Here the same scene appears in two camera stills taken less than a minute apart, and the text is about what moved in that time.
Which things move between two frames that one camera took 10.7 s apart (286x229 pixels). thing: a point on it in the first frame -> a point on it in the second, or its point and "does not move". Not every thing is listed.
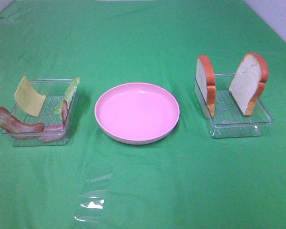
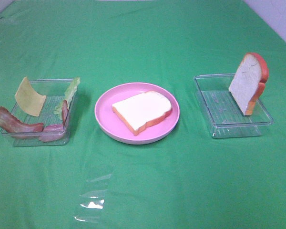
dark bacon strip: [7, 122] does not move
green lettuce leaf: [68, 95] does not move
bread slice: [206, 79] -> [146, 108]
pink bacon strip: [54, 132] does not move
